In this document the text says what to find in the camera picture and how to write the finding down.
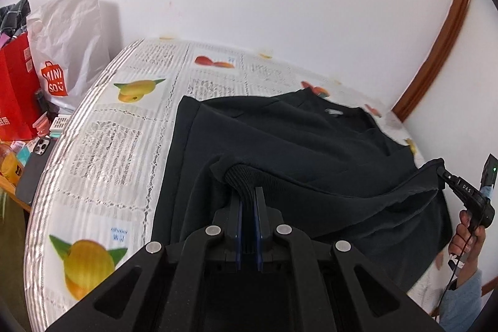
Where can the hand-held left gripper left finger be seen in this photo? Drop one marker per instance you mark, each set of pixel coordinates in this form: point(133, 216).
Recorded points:
point(238, 223)

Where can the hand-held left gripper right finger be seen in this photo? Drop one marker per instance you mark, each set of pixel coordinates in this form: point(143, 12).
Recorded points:
point(260, 223)

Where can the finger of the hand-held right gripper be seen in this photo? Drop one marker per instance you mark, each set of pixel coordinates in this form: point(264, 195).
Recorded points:
point(457, 186)

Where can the black sweatshirt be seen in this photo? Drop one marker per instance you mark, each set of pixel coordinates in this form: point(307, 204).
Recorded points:
point(311, 161)

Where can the person's right forearm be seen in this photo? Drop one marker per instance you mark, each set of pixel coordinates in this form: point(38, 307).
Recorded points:
point(463, 301)

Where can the person's right hand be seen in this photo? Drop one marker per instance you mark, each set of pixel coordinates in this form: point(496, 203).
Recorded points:
point(465, 238)

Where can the fruit printed tablecloth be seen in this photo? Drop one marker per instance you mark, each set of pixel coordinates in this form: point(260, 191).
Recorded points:
point(116, 129)

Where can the small white box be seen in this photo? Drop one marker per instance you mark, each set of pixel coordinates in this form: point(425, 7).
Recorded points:
point(60, 122)

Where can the dark smartphone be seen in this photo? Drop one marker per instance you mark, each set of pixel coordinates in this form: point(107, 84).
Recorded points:
point(35, 168)

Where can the wooden side table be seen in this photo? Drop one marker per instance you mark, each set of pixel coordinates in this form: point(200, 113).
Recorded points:
point(13, 194)

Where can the orange drink bottle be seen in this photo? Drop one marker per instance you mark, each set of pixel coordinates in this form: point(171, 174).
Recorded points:
point(8, 164)

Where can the white plastic shopping bag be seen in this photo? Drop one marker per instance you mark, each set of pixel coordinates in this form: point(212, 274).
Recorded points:
point(74, 32)

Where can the red paper bag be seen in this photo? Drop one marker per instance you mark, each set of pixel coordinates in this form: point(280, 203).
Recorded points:
point(15, 91)

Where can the dark plaid cloth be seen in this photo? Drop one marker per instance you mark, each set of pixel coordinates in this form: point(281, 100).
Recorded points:
point(13, 15)

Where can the brown wooden door frame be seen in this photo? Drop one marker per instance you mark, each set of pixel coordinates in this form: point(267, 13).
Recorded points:
point(439, 52)

